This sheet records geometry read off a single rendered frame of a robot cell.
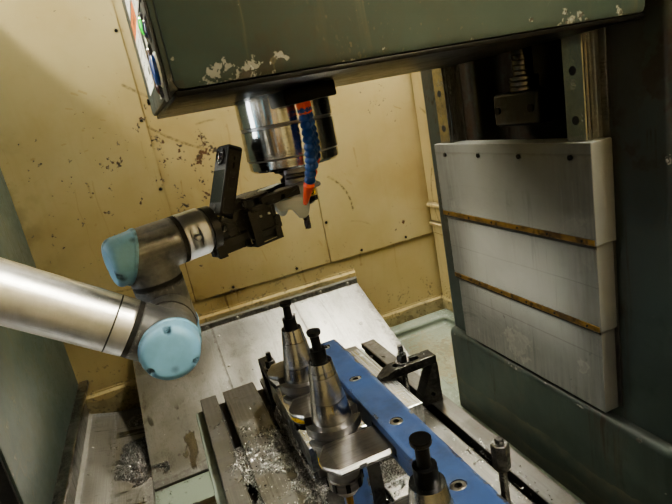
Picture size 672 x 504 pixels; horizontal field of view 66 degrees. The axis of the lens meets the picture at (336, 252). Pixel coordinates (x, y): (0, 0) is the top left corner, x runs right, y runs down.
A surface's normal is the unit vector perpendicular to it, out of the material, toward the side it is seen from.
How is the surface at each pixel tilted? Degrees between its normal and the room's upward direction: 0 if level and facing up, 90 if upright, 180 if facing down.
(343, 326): 24
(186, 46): 90
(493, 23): 90
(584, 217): 90
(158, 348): 90
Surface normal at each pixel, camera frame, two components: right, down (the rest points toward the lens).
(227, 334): -0.02, -0.79
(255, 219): 0.58, 0.11
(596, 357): -0.92, 0.26
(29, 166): 0.36, 0.18
